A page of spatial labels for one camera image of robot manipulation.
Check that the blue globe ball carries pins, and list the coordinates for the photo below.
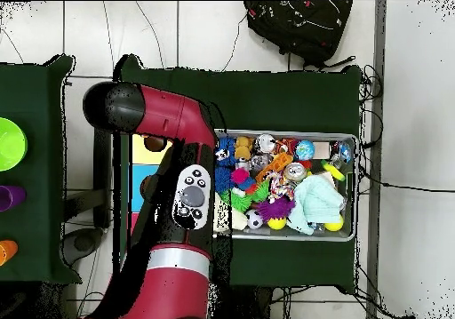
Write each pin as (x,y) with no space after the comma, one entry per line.
(305,150)

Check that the green plastic bowl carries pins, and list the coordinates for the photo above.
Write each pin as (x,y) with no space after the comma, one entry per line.
(10,145)

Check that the cream cloth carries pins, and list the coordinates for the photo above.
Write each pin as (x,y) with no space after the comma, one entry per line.
(239,221)

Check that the black backpack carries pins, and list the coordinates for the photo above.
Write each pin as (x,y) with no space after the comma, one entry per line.
(302,24)

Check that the silver mesh bin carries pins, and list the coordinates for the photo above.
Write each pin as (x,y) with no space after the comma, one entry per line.
(284,235)

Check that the silver drink can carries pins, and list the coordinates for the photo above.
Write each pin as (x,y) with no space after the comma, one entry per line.
(294,171)
(265,144)

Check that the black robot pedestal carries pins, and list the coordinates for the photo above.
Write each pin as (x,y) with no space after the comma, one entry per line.
(249,304)

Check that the orange plastic cup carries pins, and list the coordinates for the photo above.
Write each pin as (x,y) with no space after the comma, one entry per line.
(7,251)

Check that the wooden box with three holes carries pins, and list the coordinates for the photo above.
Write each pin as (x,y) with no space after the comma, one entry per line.
(142,155)

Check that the mint green cloth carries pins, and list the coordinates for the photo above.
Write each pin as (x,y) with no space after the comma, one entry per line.
(316,198)

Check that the small soccer ball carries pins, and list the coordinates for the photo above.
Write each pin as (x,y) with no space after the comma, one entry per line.
(254,219)

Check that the purple plastic cup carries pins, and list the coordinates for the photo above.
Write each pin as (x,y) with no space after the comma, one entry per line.
(12,196)

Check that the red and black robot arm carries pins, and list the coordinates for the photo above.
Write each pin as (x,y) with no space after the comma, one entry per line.
(167,113)

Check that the orange plastic crate toy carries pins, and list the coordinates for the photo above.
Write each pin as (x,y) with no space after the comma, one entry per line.
(275,166)

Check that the dark green cloth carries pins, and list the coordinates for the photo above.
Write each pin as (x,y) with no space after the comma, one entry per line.
(284,98)
(35,95)

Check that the purple spiky ball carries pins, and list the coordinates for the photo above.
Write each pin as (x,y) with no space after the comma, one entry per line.
(275,208)

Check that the blue spiky ball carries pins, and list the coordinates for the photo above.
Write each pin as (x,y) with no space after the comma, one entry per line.
(222,180)

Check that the orange plush toy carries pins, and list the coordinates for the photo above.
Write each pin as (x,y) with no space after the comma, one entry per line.
(244,146)

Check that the pink spiky ball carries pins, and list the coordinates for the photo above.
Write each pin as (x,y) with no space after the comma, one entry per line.
(240,176)

